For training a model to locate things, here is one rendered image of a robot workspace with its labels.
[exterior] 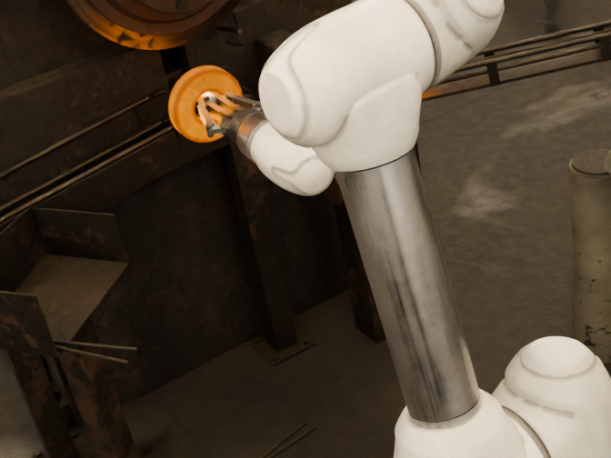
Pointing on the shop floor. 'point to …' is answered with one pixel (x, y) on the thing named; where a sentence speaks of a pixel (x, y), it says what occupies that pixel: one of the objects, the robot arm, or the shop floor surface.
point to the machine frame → (158, 190)
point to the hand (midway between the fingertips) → (205, 97)
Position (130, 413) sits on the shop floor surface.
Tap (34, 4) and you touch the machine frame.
